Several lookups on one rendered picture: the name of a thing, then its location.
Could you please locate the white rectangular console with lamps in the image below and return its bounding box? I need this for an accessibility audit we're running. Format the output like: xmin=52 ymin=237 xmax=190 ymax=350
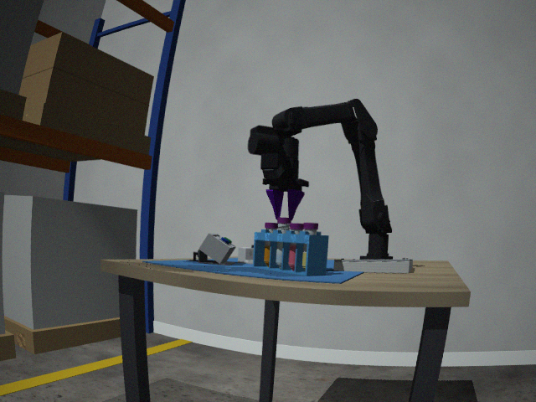
xmin=238 ymin=245 xmax=254 ymax=264

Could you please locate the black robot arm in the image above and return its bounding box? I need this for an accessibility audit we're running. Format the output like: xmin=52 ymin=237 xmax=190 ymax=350
xmin=248 ymin=99 xmax=393 ymax=260

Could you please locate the grey key panel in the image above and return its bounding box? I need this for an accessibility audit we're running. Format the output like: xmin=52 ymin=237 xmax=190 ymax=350
xmin=190 ymin=233 xmax=236 ymax=265

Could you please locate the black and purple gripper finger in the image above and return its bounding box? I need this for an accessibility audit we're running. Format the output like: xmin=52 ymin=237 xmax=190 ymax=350
xmin=287 ymin=189 xmax=305 ymax=220
xmin=266 ymin=189 xmax=284 ymax=220

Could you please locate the blue work mat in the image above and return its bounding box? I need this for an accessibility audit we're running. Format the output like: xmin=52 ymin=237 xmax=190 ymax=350
xmin=143 ymin=260 xmax=363 ymax=284

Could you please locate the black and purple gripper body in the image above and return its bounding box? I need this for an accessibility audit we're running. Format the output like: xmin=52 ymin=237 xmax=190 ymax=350
xmin=263 ymin=178 xmax=309 ymax=192

